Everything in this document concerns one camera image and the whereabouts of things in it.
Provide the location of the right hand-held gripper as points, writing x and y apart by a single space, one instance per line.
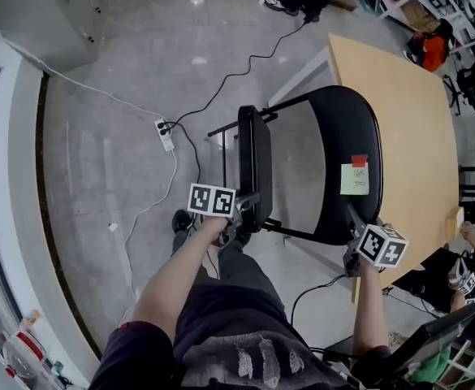
383 248

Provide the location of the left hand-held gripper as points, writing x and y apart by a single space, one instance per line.
210 200

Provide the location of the black folding chair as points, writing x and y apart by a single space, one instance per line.
334 136

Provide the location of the person's right forearm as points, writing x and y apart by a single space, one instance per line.
370 315

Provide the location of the person's left forearm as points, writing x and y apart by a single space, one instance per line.
172 282

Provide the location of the black office chair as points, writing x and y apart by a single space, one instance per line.
470 81

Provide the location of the green sticky note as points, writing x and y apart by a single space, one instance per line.
355 180

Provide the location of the red tape piece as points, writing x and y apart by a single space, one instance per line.
359 161

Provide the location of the person's black shoe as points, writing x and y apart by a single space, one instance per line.
180 221

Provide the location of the person's dark trousers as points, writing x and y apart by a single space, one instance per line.
241 282

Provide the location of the white power strip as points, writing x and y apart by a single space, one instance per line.
164 134

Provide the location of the black monitor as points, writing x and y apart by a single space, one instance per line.
432 339

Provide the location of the small white paper scrap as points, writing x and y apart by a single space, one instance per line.
113 226

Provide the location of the person's dark feather-print shirt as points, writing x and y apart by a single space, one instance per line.
241 360

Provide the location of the green cloth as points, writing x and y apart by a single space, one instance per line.
430 366

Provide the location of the small orange-label bottle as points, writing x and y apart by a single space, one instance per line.
31 318

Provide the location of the red and white round container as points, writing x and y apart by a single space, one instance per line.
24 352

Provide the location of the grey cabinet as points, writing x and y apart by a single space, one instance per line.
46 14

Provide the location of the white table frame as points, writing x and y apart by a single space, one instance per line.
298 77

